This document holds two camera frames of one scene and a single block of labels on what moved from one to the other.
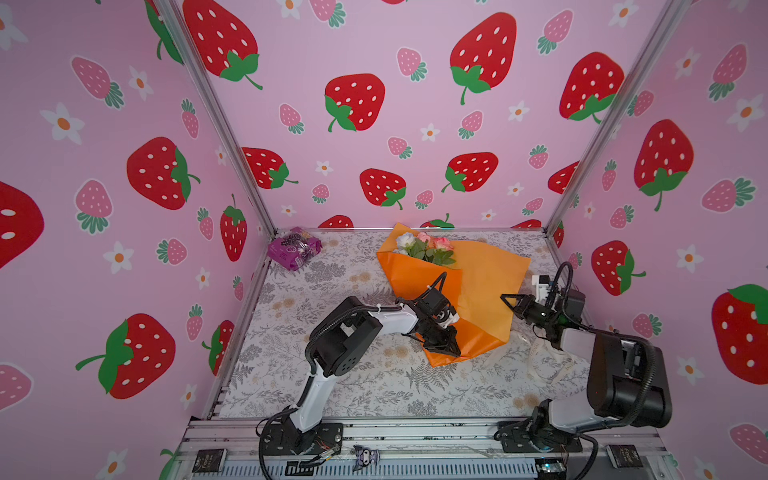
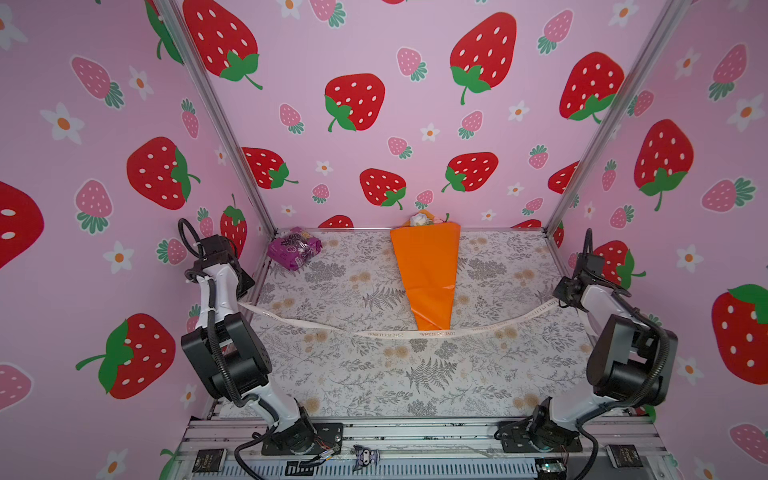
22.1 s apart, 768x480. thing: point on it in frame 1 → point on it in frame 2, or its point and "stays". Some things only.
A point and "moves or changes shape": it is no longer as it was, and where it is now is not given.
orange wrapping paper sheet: [476, 282] moves or changes shape
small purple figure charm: [365, 457] stays
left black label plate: [209, 460] stays
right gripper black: [525, 306] → [561, 288]
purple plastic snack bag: [292, 250] stays
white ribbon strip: [540, 348] → [287, 320]
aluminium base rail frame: [423, 448] stays
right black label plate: [624, 456] stays
